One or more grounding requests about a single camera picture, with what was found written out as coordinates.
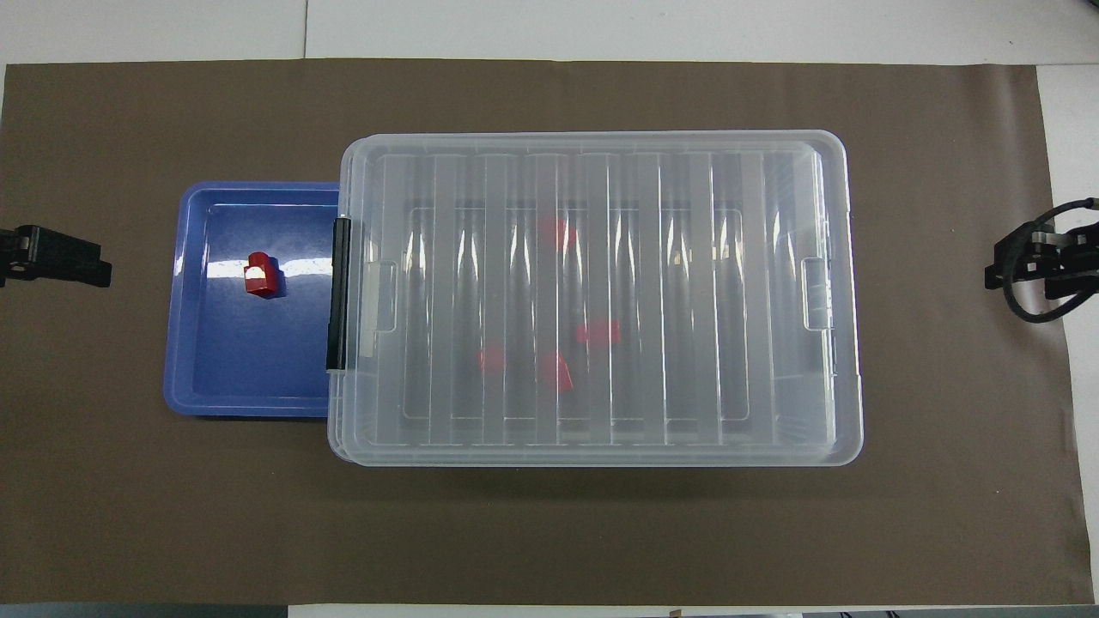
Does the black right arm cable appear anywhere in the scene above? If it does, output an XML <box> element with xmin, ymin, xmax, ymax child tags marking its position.
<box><xmin>1003</xmin><ymin>199</ymin><xmax>1096</xmax><ymax>324</ymax></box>

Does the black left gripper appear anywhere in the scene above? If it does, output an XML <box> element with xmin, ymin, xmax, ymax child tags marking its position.
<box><xmin>0</xmin><ymin>225</ymin><xmax>113</xmax><ymax>288</ymax></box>

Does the clear ribbed box lid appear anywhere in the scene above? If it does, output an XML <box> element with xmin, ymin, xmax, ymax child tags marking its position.
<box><xmin>337</xmin><ymin>129</ymin><xmax>865</xmax><ymax>468</ymax></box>

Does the clear plastic storage box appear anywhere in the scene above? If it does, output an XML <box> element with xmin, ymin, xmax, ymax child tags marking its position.
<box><xmin>327</xmin><ymin>131</ymin><xmax>859</xmax><ymax>467</ymax></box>

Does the brown paper table mat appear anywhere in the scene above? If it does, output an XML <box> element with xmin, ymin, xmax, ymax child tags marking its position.
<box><xmin>0</xmin><ymin>58</ymin><xmax>1071</xmax><ymax>606</ymax></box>

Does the blue plastic tray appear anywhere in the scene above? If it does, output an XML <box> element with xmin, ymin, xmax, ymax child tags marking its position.
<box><xmin>163</xmin><ymin>180</ymin><xmax>345</xmax><ymax>419</ymax></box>

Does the black box latch handle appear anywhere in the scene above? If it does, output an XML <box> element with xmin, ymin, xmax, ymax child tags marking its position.
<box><xmin>326</xmin><ymin>216</ymin><xmax>353</xmax><ymax>372</ymax></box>

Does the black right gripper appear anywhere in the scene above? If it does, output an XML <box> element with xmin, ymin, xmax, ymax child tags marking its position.
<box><xmin>985</xmin><ymin>219</ymin><xmax>1099</xmax><ymax>301</ymax></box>

